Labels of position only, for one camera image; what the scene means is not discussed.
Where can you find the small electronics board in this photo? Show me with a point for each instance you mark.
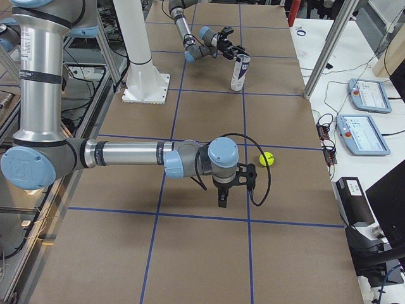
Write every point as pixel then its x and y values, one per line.
pixel 327 145

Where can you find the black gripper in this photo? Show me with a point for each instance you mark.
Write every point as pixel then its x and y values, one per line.
pixel 225 48
pixel 223 187

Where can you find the black box with label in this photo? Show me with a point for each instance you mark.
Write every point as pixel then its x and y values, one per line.
pixel 354 204

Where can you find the near teach pendant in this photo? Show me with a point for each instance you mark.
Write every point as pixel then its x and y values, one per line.
pixel 361 136

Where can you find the far teach pendant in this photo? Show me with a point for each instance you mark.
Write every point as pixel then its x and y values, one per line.
pixel 369 95

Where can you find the Wilson tennis ball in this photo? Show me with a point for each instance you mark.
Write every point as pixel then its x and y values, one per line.
pixel 266 159

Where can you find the white Wilson ball can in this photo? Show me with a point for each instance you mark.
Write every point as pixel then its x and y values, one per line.
pixel 240 69

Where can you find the aluminium frame post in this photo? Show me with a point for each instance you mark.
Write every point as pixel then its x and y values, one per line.
pixel 338 26

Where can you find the teach pendant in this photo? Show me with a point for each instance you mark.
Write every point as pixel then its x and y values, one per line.
pixel 361 136
pixel 369 95

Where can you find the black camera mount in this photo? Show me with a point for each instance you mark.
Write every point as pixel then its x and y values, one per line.
pixel 246 176
pixel 224 33

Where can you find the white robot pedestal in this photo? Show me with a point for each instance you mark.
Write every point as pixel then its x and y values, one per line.
pixel 144 83

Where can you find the black monitor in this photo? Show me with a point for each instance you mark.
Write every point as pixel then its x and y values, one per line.
pixel 386 198

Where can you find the blue tape strip lengthwise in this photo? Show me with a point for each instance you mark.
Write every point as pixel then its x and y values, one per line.
pixel 248 201

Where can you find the blue tape strip crosswise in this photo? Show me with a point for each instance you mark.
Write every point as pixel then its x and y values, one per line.
pixel 231 219

